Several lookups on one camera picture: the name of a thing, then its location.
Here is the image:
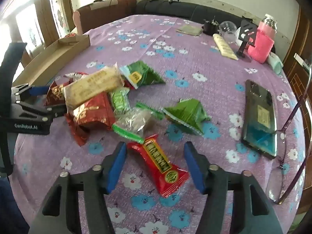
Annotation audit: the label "mint green roll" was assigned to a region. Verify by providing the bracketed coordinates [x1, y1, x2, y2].
[267, 52, 284, 74]

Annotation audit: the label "red gold snack packet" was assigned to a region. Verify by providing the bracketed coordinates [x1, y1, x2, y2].
[65, 92, 116, 146]

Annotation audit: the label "black smartphone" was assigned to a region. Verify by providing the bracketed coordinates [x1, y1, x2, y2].
[242, 80, 277, 159]

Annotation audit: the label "cream ruler-like strip box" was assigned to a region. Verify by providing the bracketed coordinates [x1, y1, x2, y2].
[213, 33, 238, 60]

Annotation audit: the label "purple floral tablecloth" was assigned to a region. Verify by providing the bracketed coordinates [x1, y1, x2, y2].
[10, 15, 296, 233]

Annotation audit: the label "black phone stand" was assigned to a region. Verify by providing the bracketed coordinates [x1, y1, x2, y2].
[236, 18, 258, 58]

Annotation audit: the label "olive green notebook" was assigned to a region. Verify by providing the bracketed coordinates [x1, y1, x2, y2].
[176, 25, 203, 36]

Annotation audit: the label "black small container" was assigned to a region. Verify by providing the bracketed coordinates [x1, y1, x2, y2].
[202, 18, 220, 36]

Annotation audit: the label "dark red foil snack packet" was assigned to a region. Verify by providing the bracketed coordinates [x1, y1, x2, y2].
[44, 81, 70, 106]

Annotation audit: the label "wooden glass door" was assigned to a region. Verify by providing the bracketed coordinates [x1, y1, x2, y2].
[1, 0, 74, 66]

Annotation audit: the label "brown cardboard tray box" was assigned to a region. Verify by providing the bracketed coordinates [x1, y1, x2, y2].
[12, 35, 90, 86]

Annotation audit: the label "small green snack packet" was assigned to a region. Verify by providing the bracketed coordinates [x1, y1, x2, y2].
[109, 87, 131, 115]

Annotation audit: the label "black sofa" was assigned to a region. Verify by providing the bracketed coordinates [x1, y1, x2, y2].
[134, 0, 251, 27]

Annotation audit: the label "pink sleeved water bottle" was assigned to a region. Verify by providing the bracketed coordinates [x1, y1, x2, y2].
[247, 14, 277, 64]

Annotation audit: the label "red white candy packet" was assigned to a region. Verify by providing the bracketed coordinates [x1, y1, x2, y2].
[64, 72, 88, 82]

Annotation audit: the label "beige long snack packet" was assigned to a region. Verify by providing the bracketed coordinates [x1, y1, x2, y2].
[63, 64, 124, 110]

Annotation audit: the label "brown red armchair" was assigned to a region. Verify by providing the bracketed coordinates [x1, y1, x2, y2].
[73, 0, 137, 35]

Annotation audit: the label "clear green-edged snack packet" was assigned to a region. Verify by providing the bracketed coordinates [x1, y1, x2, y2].
[112, 101, 164, 144]

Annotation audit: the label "green triangular snack packet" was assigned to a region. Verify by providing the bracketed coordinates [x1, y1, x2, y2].
[161, 98, 211, 136]
[120, 60, 166, 89]

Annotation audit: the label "thin-framed eyeglasses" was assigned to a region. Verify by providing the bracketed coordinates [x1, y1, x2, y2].
[265, 70, 311, 205]

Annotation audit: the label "red bar snack packet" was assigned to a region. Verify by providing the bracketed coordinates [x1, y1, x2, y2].
[127, 134, 189, 198]

